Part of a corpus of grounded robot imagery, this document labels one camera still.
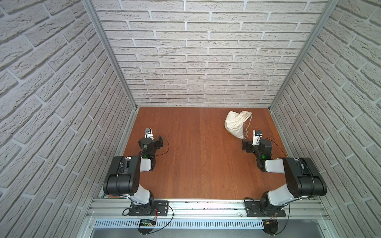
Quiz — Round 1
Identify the right small electronics board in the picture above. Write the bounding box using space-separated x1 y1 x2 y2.
263 220 279 236

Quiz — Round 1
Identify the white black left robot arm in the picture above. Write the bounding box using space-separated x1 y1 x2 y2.
103 136 164 210

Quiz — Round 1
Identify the left small electronics board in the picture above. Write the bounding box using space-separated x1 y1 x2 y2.
138 219 156 235

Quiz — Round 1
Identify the small electronics board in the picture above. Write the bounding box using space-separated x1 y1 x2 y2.
263 220 279 236
138 219 156 235

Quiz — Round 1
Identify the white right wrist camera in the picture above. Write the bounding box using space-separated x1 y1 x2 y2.
252 130 262 146

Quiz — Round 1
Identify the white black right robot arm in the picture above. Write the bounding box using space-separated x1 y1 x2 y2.
242 139 328 213

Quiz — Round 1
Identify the cream bag drawstring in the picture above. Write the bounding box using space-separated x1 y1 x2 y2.
243 113 253 139

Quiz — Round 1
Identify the white perforated vent strip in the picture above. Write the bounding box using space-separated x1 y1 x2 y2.
93 218 264 230

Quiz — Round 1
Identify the aluminium corner post left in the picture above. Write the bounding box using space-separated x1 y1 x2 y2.
82 0 138 111

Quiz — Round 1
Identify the aluminium corner post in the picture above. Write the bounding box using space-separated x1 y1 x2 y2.
268 0 339 112
82 0 138 111

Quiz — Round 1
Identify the cream cloth soil bag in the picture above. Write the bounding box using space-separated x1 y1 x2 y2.
224 111 251 139

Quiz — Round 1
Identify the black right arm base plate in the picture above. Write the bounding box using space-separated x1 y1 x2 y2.
244 200 286 218

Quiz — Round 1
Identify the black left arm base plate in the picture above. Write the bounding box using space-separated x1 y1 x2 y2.
126 200 169 217

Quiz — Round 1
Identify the aluminium corner post right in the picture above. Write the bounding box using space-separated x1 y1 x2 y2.
268 0 339 112

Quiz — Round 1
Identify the aluminium base rail left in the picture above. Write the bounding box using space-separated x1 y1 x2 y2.
94 109 138 198

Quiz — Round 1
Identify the aluminium front rail frame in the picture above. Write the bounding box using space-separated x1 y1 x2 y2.
77 198 338 238

